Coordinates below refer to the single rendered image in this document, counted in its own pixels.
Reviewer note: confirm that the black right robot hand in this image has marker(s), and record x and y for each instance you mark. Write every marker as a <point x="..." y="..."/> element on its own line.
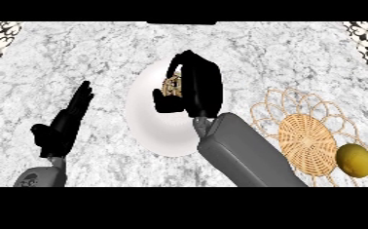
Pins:
<point x="203" y="83"/>

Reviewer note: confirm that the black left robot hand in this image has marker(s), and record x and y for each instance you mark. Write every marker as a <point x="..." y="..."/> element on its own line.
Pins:
<point x="60" y="132"/>

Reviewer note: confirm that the brown cupcake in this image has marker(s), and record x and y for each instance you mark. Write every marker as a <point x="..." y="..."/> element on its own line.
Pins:
<point x="173" y="85"/>

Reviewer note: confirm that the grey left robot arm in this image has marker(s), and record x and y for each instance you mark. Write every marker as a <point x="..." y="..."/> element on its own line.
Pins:
<point x="45" y="176"/>

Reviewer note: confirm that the white plate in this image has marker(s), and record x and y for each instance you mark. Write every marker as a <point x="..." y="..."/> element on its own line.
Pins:
<point x="153" y="122"/>

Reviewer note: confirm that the woven wicker placemat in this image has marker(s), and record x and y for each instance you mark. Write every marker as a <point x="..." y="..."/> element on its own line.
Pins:
<point x="306" y="142"/>

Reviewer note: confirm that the black white patterned object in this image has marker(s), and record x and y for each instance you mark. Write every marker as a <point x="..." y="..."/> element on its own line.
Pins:
<point x="9" y="33"/>
<point x="358" y="36"/>

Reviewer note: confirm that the yellow lemon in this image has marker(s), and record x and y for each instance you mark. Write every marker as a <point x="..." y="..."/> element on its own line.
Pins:
<point x="354" y="160"/>

